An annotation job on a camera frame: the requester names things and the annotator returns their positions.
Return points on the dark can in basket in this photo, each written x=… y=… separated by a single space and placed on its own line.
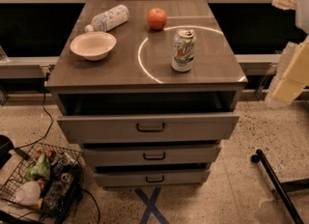
x=60 y=165

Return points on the clear plastic water bottle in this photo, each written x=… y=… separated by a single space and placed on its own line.
x=108 y=20

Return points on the white round object in basket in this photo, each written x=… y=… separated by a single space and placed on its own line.
x=28 y=194

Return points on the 7up soda can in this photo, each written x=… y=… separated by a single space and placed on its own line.
x=183 y=50

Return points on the black chair leg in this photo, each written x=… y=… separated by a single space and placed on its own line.
x=282 y=188

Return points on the green chip bag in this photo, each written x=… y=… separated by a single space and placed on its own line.
x=38 y=169

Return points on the middle grey drawer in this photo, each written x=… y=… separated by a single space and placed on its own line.
x=161 y=155

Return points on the white paper bowl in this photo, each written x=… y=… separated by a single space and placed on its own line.
x=93 y=46

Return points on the bottom grey drawer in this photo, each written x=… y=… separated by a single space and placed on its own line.
x=151 y=178

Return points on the red apple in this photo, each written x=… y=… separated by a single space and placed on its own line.
x=157 y=18

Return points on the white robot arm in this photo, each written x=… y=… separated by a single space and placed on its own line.
x=301 y=8

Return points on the grey drawer cabinet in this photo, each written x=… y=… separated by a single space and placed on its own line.
x=137 y=78

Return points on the grey drawer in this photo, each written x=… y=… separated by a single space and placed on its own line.
x=151 y=178
x=161 y=155
x=147 y=128

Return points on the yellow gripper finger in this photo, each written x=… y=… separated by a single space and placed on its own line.
x=292 y=76

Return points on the black wire basket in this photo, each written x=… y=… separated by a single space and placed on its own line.
x=57 y=193

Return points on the top grey drawer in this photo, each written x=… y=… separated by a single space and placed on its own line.
x=147 y=128

